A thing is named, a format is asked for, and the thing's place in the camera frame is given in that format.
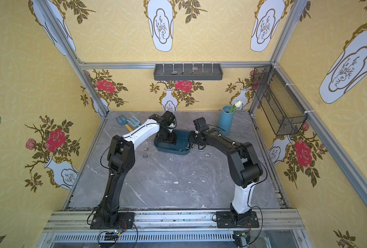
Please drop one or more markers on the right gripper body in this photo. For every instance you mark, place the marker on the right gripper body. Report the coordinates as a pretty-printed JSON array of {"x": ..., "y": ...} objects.
[{"x": 200, "y": 141}]

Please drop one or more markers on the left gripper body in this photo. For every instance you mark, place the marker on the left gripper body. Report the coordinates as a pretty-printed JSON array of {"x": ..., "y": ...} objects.
[{"x": 165, "y": 137}]

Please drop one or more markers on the teal storage box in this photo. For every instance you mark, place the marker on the teal storage box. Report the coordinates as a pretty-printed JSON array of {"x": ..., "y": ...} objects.
[{"x": 181, "y": 146}]

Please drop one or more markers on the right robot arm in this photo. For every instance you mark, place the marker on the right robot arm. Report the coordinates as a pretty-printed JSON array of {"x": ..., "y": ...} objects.
[{"x": 244, "y": 166}]

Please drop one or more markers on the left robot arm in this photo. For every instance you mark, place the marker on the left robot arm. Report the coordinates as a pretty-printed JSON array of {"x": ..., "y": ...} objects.
[{"x": 121, "y": 159}]

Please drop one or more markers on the light blue toy fork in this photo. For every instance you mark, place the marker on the light blue toy fork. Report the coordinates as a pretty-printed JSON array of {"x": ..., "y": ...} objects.
[{"x": 134, "y": 122}]

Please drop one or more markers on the teal vase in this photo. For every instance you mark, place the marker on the teal vase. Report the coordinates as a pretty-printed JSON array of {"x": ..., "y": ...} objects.
[{"x": 225, "y": 120}]

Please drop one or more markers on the white tulip flower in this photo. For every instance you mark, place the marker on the white tulip flower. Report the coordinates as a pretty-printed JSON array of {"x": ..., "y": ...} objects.
[{"x": 236, "y": 105}]

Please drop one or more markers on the blue toy shovel yellow handle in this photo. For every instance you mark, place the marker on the blue toy shovel yellow handle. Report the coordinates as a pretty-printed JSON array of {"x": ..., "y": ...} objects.
[{"x": 123, "y": 121}]

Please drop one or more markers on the grey wall shelf tray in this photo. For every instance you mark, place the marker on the grey wall shelf tray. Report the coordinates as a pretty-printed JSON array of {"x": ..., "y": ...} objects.
[{"x": 188, "y": 71}]

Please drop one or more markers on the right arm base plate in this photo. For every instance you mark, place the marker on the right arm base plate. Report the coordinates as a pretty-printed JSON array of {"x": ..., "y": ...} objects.
[{"x": 231, "y": 219}]

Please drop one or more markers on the black wire mesh basket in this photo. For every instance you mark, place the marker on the black wire mesh basket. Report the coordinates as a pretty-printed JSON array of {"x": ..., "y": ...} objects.
[{"x": 283, "y": 110}]

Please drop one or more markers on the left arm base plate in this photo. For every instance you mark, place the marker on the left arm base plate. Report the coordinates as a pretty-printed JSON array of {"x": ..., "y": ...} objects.
[{"x": 122, "y": 220}]

